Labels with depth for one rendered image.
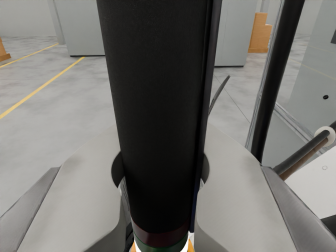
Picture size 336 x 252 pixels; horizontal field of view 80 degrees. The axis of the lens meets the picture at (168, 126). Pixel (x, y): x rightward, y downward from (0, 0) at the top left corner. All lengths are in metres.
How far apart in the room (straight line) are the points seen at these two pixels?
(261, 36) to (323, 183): 7.91
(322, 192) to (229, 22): 5.45
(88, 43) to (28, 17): 6.83
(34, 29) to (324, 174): 13.90
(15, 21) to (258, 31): 11.93
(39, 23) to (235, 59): 10.75
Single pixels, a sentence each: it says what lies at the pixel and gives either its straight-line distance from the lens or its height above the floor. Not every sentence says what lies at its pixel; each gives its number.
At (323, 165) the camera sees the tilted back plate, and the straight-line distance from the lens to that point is 0.55.
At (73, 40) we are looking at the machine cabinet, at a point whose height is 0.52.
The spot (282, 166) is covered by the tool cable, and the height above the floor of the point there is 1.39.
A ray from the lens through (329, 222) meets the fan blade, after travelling 0.31.
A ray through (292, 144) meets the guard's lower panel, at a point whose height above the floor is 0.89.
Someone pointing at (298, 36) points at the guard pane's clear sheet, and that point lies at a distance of 1.34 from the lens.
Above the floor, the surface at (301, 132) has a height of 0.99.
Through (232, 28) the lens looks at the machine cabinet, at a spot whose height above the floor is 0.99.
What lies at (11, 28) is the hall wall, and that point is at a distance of 14.60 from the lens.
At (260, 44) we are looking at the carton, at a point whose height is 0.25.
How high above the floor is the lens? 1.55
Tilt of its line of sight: 32 degrees down
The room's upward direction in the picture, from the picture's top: straight up
